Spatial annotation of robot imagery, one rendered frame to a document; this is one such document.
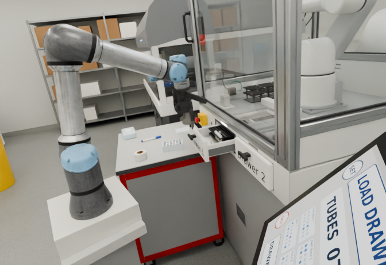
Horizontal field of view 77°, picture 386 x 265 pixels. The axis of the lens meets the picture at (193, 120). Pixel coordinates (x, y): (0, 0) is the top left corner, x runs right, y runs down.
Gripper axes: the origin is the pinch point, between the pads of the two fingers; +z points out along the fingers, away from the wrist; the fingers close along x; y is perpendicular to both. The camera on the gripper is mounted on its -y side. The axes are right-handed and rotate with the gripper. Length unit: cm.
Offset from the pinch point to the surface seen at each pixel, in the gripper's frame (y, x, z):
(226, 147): -12.0, 12.9, 10.1
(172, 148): 9.8, -19.6, 18.2
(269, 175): -15.2, 46.0, 8.2
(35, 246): 124, -68, 94
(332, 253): 6, 96, -14
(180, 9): -21, -79, -64
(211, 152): -4.3, 12.8, 10.6
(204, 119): -14.7, -29.4, 8.6
